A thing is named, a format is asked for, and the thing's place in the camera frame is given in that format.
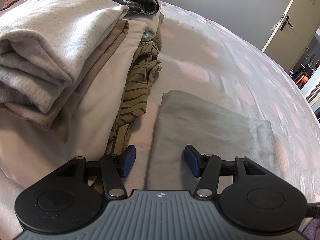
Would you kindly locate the orange chair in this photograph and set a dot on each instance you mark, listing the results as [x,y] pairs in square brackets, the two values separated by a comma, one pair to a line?
[301,80]

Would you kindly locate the pink dotted bed sheet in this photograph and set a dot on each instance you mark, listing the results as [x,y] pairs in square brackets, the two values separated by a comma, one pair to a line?
[225,55]

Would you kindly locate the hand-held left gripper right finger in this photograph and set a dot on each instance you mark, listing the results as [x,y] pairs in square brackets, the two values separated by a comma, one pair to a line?
[192,160]

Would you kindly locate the grey long-sleeve shirt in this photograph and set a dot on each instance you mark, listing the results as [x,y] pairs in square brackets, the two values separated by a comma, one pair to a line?
[200,125]

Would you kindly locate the olive striped garment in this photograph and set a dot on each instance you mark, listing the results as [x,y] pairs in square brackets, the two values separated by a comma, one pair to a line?
[135,87]

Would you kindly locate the white door frame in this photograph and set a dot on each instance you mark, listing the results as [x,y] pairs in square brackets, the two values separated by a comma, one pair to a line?
[311,91]

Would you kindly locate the folded beige garment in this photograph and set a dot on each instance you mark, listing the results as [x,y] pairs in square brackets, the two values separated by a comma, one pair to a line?
[100,92]

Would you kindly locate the purple fuzzy cloth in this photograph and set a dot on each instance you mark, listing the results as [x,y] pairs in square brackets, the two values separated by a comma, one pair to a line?
[312,230]

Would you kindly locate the cream door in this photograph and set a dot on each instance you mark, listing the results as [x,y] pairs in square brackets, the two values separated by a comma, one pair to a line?
[295,25]

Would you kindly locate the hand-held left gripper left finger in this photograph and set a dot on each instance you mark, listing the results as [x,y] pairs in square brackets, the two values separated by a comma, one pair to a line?
[127,160]

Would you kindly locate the folded white sweatshirt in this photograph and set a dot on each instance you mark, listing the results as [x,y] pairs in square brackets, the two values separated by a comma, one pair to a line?
[50,30]

